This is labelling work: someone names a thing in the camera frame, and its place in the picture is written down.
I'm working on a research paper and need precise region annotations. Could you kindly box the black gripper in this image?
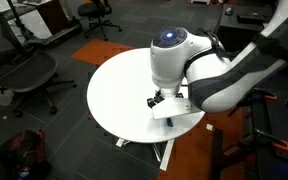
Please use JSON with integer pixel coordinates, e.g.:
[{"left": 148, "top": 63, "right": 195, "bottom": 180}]
[{"left": 146, "top": 94, "right": 166, "bottom": 109}]

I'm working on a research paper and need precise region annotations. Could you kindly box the white table base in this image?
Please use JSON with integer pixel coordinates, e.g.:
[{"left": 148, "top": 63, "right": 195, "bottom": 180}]
[{"left": 115, "top": 136, "right": 176, "bottom": 172}]

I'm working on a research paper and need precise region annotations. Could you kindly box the black office desk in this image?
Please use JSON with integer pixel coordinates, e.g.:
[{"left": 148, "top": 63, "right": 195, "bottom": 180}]
[{"left": 202, "top": 3, "right": 277, "bottom": 71}]

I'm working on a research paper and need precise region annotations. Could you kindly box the small black office chair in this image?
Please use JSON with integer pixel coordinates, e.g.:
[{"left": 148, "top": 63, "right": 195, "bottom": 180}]
[{"left": 77, "top": 0, "right": 123, "bottom": 42}]

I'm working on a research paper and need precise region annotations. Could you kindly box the black kick scooter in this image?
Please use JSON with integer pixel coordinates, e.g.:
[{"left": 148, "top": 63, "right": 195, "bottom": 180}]
[{"left": 7, "top": 0, "right": 83, "bottom": 48}]

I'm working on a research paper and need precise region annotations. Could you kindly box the black robot bench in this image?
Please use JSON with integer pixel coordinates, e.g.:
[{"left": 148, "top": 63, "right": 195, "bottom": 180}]
[{"left": 248, "top": 71, "right": 288, "bottom": 180}]

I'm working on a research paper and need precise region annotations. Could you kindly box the black desk box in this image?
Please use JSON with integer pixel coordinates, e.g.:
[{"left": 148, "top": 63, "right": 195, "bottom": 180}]
[{"left": 236, "top": 12, "right": 266, "bottom": 25}]

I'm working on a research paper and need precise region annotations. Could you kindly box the black mesh office chair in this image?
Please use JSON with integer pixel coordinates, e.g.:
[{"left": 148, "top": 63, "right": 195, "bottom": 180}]
[{"left": 0, "top": 4, "right": 78, "bottom": 118}]

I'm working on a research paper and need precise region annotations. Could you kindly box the dark brown cabinet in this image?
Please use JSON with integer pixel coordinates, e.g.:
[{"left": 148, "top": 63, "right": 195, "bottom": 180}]
[{"left": 36, "top": 0, "right": 72, "bottom": 35}]

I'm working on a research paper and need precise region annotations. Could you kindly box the red black backpack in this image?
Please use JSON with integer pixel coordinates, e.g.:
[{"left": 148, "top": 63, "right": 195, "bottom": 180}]
[{"left": 0, "top": 129, "right": 52, "bottom": 180}]

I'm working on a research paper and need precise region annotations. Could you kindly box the white office desk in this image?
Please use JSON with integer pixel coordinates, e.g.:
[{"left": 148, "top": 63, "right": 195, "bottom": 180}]
[{"left": 0, "top": 0, "right": 55, "bottom": 40}]

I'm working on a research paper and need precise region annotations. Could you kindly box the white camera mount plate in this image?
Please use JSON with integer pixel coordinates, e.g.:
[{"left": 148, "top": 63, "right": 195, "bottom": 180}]
[{"left": 151, "top": 96, "right": 202, "bottom": 120}]

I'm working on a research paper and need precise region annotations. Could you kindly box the black stand frame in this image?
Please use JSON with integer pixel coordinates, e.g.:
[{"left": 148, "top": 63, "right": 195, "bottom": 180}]
[{"left": 209, "top": 127, "right": 226, "bottom": 180}]

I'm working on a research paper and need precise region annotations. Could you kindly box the black clamp orange handle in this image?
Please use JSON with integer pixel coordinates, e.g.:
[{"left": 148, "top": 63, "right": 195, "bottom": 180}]
[
  {"left": 235, "top": 129, "right": 288, "bottom": 155},
  {"left": 227, "top": 88, "right": 278, "bottom": 118}
]

